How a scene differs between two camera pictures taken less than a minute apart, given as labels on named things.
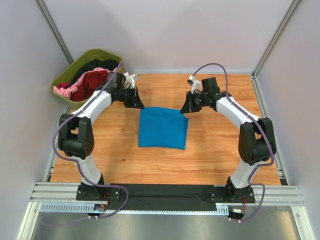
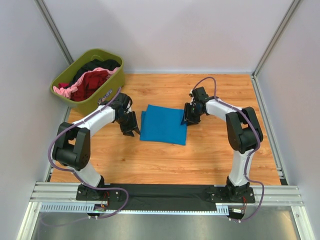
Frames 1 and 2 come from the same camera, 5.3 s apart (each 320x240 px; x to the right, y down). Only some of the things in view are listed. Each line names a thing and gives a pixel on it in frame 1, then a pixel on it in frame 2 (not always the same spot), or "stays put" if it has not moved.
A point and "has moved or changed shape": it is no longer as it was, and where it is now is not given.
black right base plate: (230, 194) stays put
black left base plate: (89, 192) stays put
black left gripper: (134, 97) → (128, 122)
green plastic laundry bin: (69, 72) stays put
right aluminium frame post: (275, 39) stays put
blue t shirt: (163, 127) has moved or changed shape
